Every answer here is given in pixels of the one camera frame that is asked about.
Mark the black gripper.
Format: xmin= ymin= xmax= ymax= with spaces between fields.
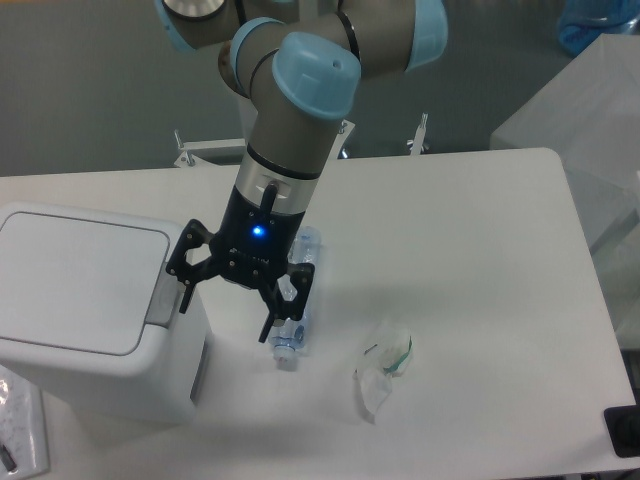
xmin=166 ymin=185 xmax=315 ymax=343

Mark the white plastic trash can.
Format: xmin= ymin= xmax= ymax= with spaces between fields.
xmin=1 ymin=201 xmax=212 ymax=423

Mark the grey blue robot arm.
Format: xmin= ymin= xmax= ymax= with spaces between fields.
xmin=156 ymin=1 xmax=448 ymax=328

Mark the crushed clear plastic bottle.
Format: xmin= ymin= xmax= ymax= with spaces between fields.
xmin=267 ymin=225 xmax=323 ymax=372

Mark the crumpled white plastic wrapper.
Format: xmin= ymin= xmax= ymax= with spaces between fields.
xmin=354 ymin=321 xmax=413 ymax=423

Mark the clear sleeve with paper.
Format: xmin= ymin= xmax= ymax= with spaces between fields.
xmin=1 ymin=366 xmax=50 ymax=479

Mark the black device at edge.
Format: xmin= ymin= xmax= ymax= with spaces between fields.
xmin=604 ymin=405 xmax=639 ymax=458

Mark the blue plastic bag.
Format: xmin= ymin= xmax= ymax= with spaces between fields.
xmin=556 ymin=0 xmax=639 ymax=57

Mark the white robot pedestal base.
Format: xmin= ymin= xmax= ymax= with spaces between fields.
xmin=172 ymin=92 xmax=431 ymax=169

